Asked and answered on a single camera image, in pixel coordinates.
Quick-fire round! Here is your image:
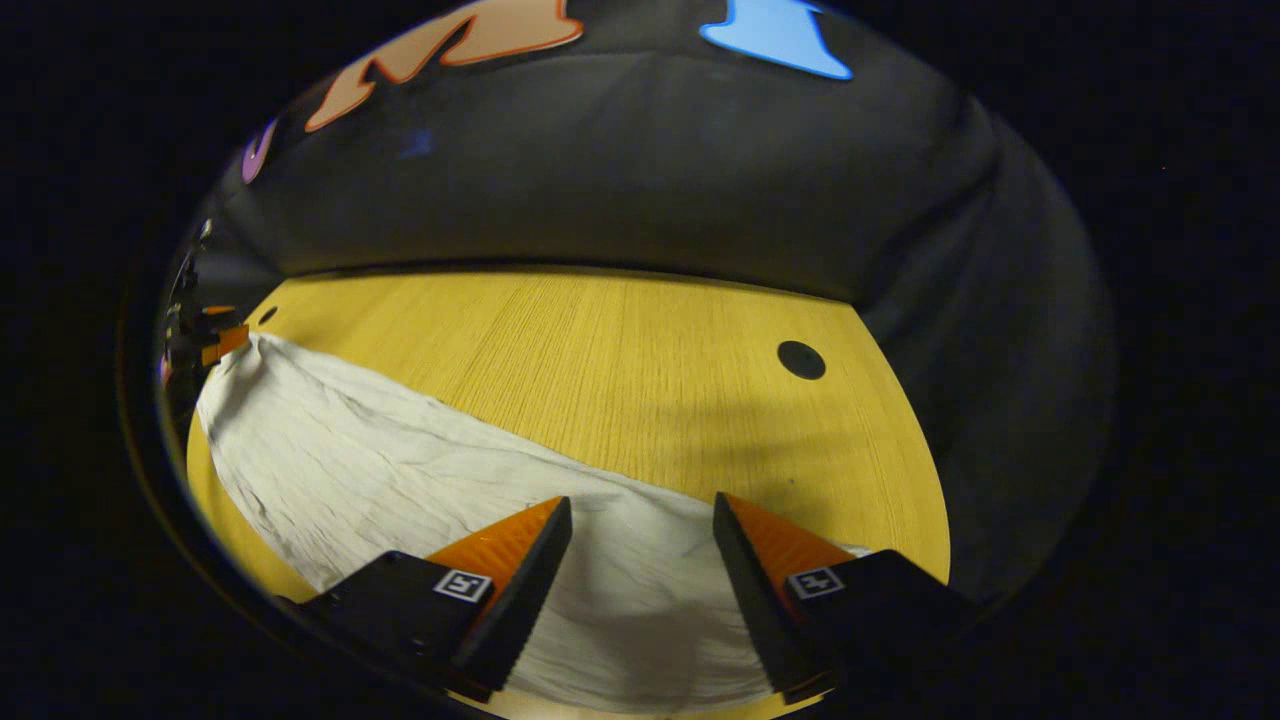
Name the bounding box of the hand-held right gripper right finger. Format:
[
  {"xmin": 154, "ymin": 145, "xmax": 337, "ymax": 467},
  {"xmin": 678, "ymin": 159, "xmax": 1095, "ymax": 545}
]
[{"xmin": 712, "ymin": 492, "xmax": 976, "ymax": 706}]

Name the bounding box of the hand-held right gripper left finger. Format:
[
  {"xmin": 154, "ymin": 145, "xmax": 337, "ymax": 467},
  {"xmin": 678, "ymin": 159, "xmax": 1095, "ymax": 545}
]
[{"xmin": 300, "ymin": 495, "xmax": 574, "ymax": 703}]

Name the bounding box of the black backdrop cloth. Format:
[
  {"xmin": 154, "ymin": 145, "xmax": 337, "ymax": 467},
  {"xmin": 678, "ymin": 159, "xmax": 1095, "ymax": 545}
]
[{"xmin": 160, "ymin": 0, "xmax": 1116, "ymax": 601}]

